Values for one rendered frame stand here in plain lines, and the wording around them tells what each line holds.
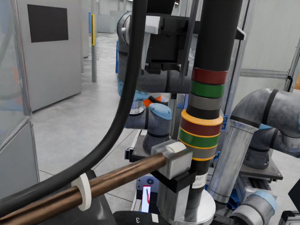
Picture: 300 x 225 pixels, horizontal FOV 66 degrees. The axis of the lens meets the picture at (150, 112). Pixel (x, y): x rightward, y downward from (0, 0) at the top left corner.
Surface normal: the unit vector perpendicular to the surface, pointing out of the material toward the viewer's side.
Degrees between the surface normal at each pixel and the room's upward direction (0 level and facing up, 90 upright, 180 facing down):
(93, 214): 37
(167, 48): 90
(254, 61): 89
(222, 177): 66
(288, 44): 90
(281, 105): 61
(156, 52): 90
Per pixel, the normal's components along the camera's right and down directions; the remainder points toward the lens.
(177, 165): 0.65, 0.33
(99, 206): 0.55, -0.59
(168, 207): -0.76, 0.18
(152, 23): -0.50, -0.59
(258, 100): -0.64, -0.28
